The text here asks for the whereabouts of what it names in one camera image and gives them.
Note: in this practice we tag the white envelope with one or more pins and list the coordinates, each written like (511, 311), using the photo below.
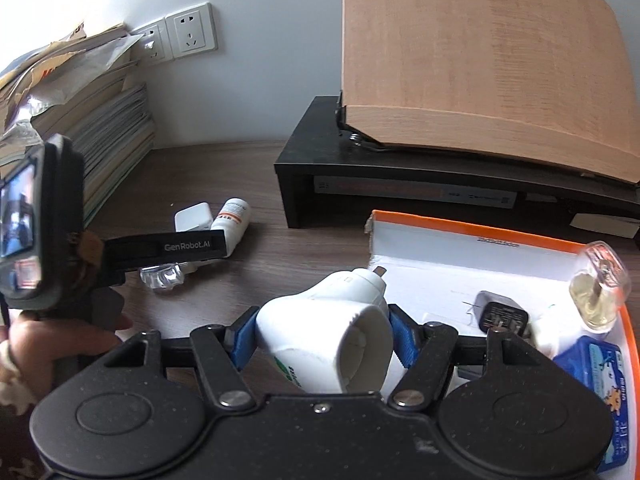
(605, 225)

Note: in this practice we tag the blue printed packet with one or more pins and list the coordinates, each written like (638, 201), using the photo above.
(592, 380)

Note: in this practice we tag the orange and white cardboard box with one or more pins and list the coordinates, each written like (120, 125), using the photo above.
(450, 260)

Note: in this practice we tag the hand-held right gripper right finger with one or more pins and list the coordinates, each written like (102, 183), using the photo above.
(404, 340)

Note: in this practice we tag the person's left hand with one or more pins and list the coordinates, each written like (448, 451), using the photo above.
(60, 340)

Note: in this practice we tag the white bottle with orange label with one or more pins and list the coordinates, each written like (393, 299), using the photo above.
(234, 220)

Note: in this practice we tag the black charger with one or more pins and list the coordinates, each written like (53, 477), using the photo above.
(500, 312)

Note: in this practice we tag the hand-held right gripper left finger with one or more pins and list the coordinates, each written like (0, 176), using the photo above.
(242, 342)

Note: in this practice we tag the small white charger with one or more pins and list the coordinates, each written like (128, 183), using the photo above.
(192, 217)

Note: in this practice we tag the pile of loose papers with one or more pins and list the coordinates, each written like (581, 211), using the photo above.
(60, 75)

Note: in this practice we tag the white plug-in heater device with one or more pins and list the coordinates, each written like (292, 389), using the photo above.
(320, 325)

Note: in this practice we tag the wooden reading board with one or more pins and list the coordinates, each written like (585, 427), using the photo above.
(475, 50)

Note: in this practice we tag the person's left forearm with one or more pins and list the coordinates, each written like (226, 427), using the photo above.
(15, 410)

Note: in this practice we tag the clear plastic cap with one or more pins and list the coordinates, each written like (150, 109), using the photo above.
(161, 276)

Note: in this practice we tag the black desktop riser shelf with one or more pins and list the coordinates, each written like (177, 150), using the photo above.
(310, 160)

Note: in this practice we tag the white wall socket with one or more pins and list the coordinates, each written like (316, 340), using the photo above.
(152, 42)
(191, 30)

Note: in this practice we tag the clear glass liquid bottle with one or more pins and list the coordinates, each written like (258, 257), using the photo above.
(597, 295)

